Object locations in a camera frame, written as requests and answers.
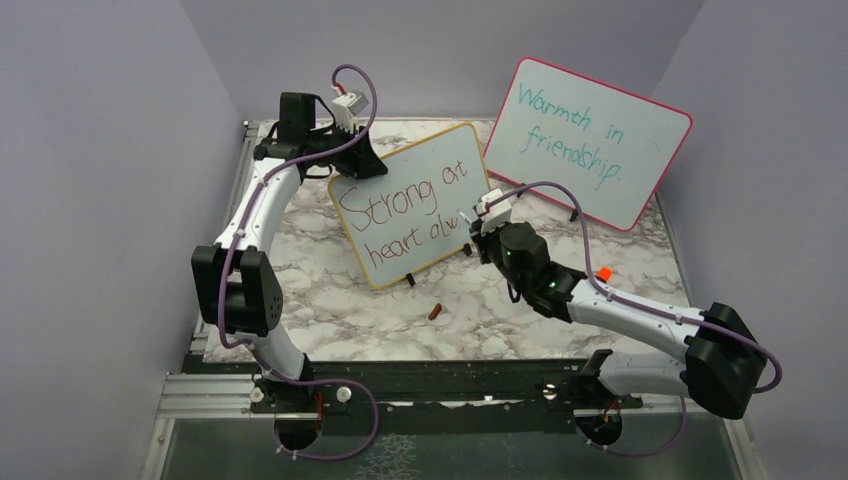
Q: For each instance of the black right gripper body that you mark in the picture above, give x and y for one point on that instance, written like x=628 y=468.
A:
x=490 y=249

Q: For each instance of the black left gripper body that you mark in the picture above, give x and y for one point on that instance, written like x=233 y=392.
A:
x=347 y=160

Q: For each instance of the white brown whiteboard marker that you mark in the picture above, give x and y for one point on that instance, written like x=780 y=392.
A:
x=465 y=218

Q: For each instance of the yellow framed whiteboard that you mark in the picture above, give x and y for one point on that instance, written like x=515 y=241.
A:
x=407 y=220

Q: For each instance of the brown marker cap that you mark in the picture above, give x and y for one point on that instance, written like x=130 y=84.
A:
x=435 y=312

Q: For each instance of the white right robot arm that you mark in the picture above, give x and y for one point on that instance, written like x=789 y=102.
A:
x=709 y=356

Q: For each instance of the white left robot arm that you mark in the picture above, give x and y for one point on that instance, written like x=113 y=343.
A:
x=236 y=286

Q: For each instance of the pink framed whiteboard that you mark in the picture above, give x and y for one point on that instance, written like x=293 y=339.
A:
x=609 y=147

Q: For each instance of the black orange highlighter marker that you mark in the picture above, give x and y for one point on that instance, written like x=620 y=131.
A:
x=604 y=274

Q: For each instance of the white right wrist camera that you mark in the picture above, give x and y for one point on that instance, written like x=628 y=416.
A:
x=493 y=210

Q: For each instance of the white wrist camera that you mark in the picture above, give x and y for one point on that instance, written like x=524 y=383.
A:
x=346 y=107
x=493 y=210

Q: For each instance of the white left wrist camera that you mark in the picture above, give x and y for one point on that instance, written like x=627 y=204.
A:
x=346 y=107

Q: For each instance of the aluminium table frame rail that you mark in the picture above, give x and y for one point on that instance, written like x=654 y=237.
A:
x=163 y=428

